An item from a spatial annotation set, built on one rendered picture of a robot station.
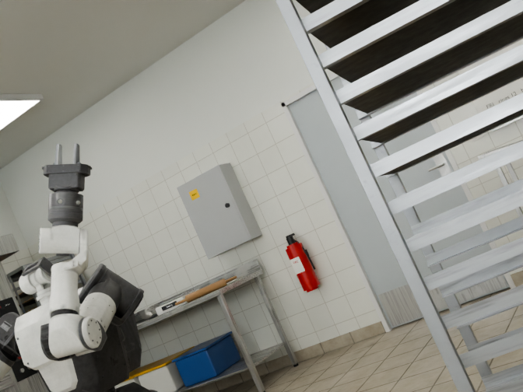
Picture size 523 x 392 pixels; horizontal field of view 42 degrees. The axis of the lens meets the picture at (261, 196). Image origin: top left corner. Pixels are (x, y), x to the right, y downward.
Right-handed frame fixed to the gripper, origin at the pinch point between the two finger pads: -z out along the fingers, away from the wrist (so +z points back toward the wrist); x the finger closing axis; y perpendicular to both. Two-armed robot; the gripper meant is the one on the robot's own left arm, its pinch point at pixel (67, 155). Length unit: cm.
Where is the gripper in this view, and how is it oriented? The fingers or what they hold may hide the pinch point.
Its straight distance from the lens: 188.9
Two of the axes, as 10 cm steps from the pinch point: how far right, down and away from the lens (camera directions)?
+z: 0.2, 9.8, -2.0
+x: -10.0, 0.4, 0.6
